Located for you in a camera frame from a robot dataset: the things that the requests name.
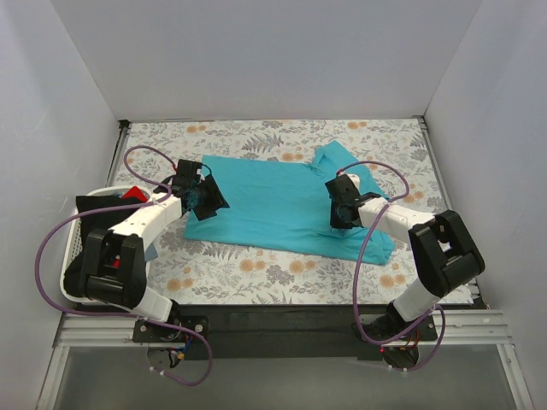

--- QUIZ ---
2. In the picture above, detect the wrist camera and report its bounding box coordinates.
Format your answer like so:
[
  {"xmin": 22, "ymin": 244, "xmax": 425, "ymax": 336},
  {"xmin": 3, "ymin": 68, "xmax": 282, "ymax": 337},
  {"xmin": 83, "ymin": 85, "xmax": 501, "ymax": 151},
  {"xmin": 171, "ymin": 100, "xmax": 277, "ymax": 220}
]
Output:
[
  {"xmin": 325, "ymin": 174, "xmax": 360, "ymax": 202},
  {"xmin": 172, "ymin": 159, "xmax": 203, "ymax": 190}
]

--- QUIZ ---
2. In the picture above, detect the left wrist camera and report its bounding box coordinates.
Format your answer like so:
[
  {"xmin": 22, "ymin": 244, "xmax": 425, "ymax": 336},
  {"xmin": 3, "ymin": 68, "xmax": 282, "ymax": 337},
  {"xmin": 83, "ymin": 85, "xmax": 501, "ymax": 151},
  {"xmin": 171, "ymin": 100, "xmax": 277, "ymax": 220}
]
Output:
[{"xmin": 172, "ymin": 159, "xmax": 203, "ymax": 190}]

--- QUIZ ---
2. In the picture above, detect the purple cable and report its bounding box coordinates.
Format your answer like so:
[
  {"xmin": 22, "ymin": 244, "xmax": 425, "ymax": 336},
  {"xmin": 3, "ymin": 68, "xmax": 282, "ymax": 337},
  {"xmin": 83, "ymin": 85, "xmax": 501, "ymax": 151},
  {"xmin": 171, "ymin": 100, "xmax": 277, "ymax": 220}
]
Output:
[
  {"xmin": 34, "ymin": 145, "xmax": 214, "ymax": 388},
  {"xmin": 339, "ymin": 160, "xmax": 448, "ymax": 375}
]

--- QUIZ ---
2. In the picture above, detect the grey blue t shirt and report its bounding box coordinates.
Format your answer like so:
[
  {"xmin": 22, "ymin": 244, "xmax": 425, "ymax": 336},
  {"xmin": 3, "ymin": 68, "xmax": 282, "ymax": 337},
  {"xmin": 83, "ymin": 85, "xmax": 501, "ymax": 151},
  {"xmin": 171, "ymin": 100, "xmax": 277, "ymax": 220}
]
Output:
[{"xmin": 144, "ymin": 243, "xmax": 158, "ymax": 263}]

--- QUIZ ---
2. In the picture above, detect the turquoise t shirt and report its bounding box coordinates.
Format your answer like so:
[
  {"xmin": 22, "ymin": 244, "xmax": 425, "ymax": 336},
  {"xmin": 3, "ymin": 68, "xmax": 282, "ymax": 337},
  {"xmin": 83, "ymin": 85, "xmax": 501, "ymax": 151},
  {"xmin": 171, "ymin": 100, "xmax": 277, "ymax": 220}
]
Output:
[{"xmin": 184, "ymin": 141, "xmax": 394, "ymax": 265}]

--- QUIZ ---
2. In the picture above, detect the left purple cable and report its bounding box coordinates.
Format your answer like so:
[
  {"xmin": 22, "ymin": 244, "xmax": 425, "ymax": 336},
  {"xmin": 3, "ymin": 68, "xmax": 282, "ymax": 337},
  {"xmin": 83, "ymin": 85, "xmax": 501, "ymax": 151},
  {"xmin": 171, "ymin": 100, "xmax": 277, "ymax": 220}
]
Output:
[{"xmin": 34, "ymin": 145, "xmax": 214, "ymax": 388}]

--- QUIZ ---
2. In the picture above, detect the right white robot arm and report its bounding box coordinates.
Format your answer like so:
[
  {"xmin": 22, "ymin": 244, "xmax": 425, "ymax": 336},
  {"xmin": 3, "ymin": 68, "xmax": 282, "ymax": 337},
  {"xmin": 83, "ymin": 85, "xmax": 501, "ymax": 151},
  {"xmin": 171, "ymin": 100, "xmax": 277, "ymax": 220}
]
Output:
[{"xmin": 329, "ymin": 189, "xmax": 485, "ymax": 340}]

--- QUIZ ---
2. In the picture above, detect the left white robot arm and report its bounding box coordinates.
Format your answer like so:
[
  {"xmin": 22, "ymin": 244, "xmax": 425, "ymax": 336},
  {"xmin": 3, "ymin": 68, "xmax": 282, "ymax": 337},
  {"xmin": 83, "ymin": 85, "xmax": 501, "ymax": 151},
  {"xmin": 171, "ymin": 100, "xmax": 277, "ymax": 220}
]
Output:
[{"xmin": 74, "ymin": 174, "xmax": 229, "ymax": 342}]

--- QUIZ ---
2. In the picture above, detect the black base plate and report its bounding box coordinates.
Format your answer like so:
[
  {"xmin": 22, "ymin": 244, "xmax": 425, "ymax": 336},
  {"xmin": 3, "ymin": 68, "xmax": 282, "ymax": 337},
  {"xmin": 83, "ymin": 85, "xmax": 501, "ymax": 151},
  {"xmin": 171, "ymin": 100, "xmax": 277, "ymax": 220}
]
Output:
[{"xmin": 132, "ymin": 303, "xmax": 437, "ymax": 362}]

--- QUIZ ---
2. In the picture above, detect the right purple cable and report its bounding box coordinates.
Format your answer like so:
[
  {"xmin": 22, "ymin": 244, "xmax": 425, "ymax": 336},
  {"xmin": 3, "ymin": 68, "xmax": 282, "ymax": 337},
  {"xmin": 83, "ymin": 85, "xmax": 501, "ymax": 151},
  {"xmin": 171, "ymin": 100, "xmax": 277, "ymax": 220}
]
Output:
[{"xmin": 339, "ymin": 160, "xmax": 448, "ymax": 375}]

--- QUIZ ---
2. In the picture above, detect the black t shirt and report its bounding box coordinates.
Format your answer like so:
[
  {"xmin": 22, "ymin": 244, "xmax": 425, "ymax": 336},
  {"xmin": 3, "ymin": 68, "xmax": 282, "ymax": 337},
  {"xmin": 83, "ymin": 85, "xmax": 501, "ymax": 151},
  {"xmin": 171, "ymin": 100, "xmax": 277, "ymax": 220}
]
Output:
[{"xmin": 63, "ymin": 196, "xmax": 145, "ymax": 297}]

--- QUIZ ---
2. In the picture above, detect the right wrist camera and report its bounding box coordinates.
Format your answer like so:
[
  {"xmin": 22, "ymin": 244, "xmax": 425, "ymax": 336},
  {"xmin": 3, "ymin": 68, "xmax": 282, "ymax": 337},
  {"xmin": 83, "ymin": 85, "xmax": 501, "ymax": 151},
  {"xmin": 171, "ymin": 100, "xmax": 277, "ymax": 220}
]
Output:
[{"xmin": 325, "ymin": 174, "xmax": 360, "ymax": 202}]

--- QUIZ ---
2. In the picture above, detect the red t shirt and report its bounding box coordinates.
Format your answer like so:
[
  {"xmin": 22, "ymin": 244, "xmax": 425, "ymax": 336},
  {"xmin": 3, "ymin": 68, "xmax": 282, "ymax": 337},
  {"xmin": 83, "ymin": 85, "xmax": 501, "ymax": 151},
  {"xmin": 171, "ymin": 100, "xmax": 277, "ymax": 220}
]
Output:
[{"xmin": 121, "ymin": 186, "xmax": 149, "ymax": 202}]

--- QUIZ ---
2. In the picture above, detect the aluminium frame rail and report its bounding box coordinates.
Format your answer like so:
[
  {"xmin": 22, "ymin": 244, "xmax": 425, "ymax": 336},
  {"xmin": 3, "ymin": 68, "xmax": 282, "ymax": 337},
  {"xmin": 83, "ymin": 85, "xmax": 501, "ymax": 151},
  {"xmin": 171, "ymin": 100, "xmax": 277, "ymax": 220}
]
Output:
[{"xmin": 56, "ymin": 305, "xmax": 511, "ymax": 347}]

